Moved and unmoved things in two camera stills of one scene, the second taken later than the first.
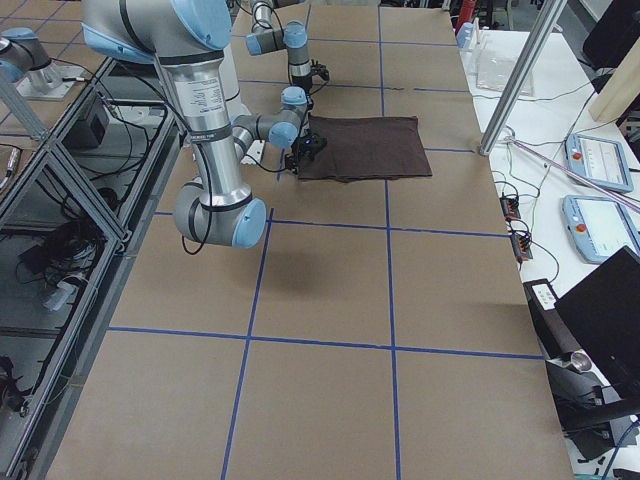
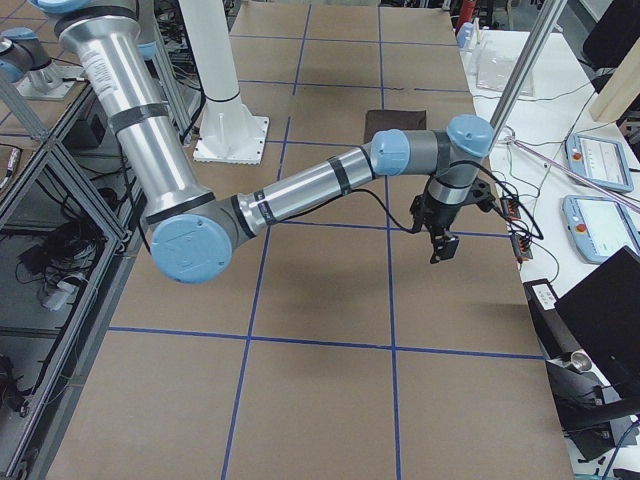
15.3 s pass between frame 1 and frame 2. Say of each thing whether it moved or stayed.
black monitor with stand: stayed
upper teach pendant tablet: stayed
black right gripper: moved
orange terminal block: stayed
